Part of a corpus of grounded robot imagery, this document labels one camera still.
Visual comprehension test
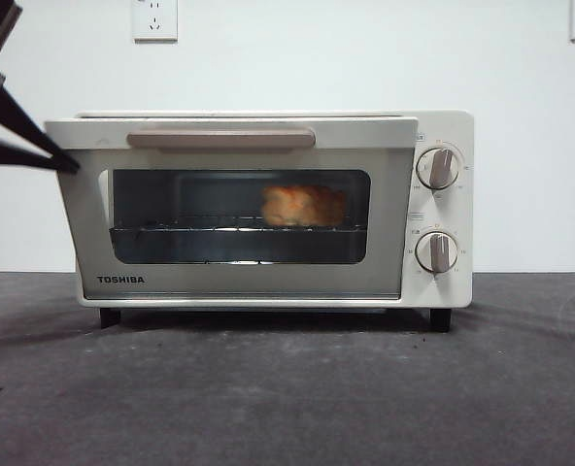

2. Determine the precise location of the cream oven knob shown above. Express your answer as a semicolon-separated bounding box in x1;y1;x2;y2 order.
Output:
416;231;459;274
416;148;461;190

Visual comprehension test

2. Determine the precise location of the golden brown bread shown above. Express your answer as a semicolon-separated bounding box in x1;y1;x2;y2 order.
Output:
259;183;348;228

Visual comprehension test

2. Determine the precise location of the oven door with beige handle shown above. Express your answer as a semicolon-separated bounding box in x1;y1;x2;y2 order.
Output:
43;116;420;301

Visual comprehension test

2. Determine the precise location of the cream Toshiba toaster oven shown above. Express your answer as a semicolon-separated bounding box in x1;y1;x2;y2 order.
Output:
75;110;475;332

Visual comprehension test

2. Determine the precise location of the metal wire oven rack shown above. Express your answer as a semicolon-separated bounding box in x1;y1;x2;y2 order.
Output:
110;215;369;235

